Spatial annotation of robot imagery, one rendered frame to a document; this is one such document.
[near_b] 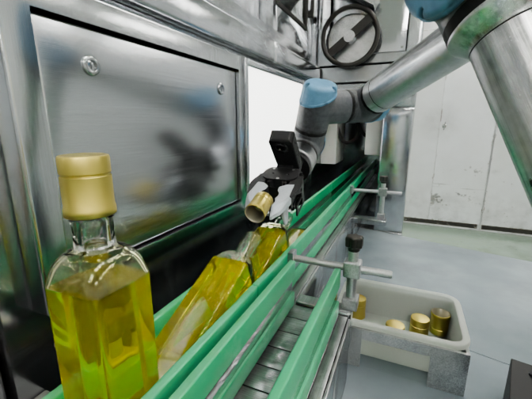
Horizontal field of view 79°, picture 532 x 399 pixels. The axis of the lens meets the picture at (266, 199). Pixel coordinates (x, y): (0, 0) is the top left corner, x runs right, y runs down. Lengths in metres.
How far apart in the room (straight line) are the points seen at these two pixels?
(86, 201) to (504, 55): 0.38
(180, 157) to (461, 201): 3.86
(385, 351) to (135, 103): 0.57
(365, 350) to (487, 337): 0.29
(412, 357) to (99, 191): 0.56
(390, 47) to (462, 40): 0.96
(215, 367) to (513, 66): 0.40
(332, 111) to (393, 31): 0.71
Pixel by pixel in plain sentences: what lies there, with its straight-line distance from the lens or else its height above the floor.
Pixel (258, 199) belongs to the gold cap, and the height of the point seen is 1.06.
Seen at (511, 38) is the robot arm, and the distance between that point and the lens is 0.40.
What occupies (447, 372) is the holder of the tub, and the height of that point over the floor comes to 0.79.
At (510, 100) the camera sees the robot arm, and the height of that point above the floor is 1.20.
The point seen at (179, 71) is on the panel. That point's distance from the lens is 0.56.
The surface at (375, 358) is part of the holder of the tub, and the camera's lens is 0.67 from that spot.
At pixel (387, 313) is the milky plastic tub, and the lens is 0.79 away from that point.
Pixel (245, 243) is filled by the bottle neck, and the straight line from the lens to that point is 0.49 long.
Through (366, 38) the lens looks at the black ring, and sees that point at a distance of 1.38.
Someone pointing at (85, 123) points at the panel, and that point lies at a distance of 0.43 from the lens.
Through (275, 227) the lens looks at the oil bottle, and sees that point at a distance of 0.59.
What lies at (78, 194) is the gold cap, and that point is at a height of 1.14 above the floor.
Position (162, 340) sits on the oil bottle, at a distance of 0.40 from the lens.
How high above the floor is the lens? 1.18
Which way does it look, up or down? 13 degrees down
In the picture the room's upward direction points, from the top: straight up
